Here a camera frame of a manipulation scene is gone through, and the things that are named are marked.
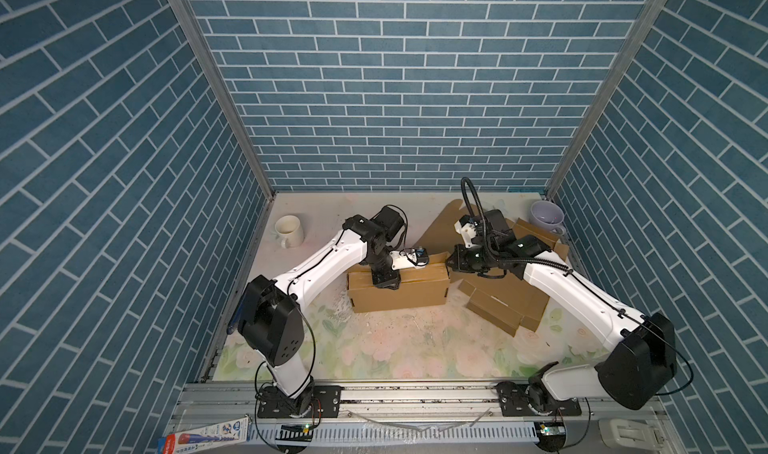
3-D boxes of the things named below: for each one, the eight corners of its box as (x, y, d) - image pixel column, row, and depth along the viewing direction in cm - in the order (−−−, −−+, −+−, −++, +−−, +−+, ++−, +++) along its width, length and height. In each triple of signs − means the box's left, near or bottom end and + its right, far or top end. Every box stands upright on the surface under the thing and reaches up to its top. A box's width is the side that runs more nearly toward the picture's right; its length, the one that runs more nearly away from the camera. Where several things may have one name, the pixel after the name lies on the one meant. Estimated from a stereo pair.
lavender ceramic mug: (529, 231, 109) (534, 221, 105) (529, 207, 117) (534, 198, 113) (559, 237, 107) (565, 228, 103) (557, 213, 115) (563, 204, 111)
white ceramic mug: (277, 257, 103) (268, 241, 95) (285, 231, 110) (278, 215, 103) (300, 257, 103) (293, 241, 95) (306, 232, 110) (300, 215, 103)
